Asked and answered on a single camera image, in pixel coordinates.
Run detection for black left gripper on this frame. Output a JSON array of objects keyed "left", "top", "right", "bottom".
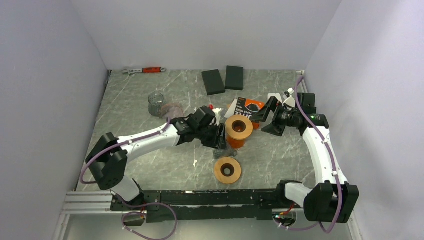
[{"left": 196, "top": 122, "right": 228, "bottom": 151}]

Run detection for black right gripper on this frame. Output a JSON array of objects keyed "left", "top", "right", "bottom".
[{"left": 250, "top": 96, "right": 300, "bottom": 137}]

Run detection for wooden dripper holder ring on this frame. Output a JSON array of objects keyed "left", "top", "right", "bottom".
[{"left": 225, "top": 114, "right": 254, "bottom": 141}]

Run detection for orange glass carafe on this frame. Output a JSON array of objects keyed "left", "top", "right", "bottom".
[{"left": 226, "top": 132, "right": 250, "bottom": 149}]

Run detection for clear glass ribbed dripper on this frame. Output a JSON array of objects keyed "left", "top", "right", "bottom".
[{"left": 213, "top": 148, "right": 238, "bottom": 160}]

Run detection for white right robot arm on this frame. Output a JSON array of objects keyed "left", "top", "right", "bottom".
[{"left": 251, "top": 93, "right": 360, "bottom": 224}]

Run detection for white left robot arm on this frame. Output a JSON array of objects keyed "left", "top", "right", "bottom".
[{"left": 79, "top": 105, "right": 227, "bottom": 210}]

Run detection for orange coffee filter box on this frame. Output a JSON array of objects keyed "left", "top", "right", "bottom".
[{"left": 224, "top": 97, "right": 265, "bottom": 119}]

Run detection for left black foam block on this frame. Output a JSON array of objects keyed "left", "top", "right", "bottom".
[{"left": 201, "top": 69, "right": 225, "bottom": 96}]

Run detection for black foam block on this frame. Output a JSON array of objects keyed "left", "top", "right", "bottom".
[
  {"left": 201, "top": 69, "right": 225, "bottom": 96},
  {"left": 224, "top": 65, "right": 244, "bottom": 91}
]

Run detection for right black foam block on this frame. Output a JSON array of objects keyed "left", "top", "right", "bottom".
[{"left": 224, "top": 65, "right": 244, "bottom": 91}]

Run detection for clear glass jar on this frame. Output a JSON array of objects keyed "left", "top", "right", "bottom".
[{"left": 148, "top": 91, "right": 166, "bottom": 118}]

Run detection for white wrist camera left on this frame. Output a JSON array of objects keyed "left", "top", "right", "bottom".
[{"left": 208, "top": 104, "right": 225, "bottom": 126}]

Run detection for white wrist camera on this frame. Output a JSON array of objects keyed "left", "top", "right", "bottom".
[
  {"left": 208, "top": 104, "right": 225, "bottom": 126},
  {"left": 267, "top": 88, "right": 296, "bottom": 108}
]

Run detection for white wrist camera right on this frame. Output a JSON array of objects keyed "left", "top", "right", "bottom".
[{"left": 267, "top": 88, "right": 296, "bottom": 108}]

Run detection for black table edge rail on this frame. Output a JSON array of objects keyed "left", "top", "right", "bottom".
[{"left": 109, "top": 188, "right": 309, "bottom": 223}]

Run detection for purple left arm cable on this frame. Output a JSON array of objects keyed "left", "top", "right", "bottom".
[{"left": 79, "top": 117, "right": 171, "bottom": 185}]

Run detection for orange handled adjustable wrench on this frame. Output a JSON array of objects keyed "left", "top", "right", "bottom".
[{"left": 121, "top": 67, "right": 167, "bottom": 76}]

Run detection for aluminium frame rail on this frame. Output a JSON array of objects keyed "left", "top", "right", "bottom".
[{"left": 52, "top": 191, "right": 113, "bottom": 240}]

